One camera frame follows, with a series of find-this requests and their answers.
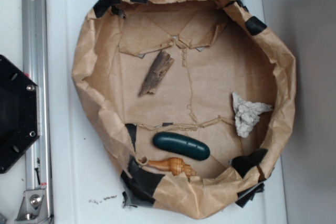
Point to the crumpled white paper wad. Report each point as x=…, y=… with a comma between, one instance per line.
x=247, y=114

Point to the brown wood chip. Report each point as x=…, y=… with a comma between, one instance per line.
x=156, y=73

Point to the orange spiral seashell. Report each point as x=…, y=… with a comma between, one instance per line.
x=174, y=165

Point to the aluminium extrusion rail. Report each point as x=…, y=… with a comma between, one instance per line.
x=38, y=157

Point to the dark green plastic capsule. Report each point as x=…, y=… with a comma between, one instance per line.
x=181, y=144

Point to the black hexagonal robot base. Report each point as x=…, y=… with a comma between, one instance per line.
x=18, y=112

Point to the metal corner bracket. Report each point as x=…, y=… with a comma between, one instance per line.
x=33, y=208

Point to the brown paper bag bin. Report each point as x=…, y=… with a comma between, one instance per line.
x=218, y=48

